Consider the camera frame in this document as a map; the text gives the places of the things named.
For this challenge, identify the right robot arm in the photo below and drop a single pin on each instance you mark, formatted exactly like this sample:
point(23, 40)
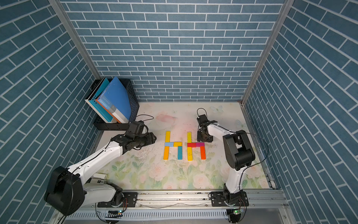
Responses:
point(239, 155)

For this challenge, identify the floral table mat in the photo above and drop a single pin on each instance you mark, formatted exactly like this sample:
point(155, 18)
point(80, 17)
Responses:
point(146, 168)

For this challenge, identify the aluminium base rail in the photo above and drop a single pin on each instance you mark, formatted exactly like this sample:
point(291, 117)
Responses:
point(265, 206)

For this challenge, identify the teal book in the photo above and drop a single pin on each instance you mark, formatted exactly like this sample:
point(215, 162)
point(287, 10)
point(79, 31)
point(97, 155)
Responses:
point(92, 100)

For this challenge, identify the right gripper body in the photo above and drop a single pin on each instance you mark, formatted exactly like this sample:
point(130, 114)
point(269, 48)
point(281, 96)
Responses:
point(201, 137)

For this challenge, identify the magenta block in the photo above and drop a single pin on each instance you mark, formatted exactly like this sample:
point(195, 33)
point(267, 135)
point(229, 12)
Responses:
point(200, 144)

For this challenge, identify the bright yellow long block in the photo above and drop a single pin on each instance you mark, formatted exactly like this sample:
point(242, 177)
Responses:
point(189, 153)

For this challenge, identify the light blue short block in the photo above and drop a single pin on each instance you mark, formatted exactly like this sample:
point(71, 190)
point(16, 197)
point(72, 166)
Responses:
point(169, 144)

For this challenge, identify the orange-yellow long block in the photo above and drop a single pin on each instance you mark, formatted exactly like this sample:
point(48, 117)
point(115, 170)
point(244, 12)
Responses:
point(166, 153)

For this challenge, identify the black mesh file basket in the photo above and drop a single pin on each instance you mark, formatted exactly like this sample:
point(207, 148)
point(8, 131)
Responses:
point(101, 125)

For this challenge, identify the small yellow short block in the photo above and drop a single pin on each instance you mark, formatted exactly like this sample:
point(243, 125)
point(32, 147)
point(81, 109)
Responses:
point(177, 144)

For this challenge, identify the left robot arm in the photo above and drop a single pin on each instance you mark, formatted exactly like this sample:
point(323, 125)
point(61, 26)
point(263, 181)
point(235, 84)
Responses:
point(68, 188)

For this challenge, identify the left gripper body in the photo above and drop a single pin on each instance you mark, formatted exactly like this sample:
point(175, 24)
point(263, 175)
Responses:
point(143, 140)

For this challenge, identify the teal long block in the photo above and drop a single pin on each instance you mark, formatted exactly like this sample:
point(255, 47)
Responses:
point(180, 155)

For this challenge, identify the blue book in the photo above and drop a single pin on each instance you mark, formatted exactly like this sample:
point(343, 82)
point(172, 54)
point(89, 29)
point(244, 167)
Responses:
point(115, 100)

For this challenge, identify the orange block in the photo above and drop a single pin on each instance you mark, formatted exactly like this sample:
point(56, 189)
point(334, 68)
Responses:
point(203, 153)

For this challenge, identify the lemon yellow long block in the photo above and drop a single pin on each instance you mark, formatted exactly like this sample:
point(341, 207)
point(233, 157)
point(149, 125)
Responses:
point(189, 137)

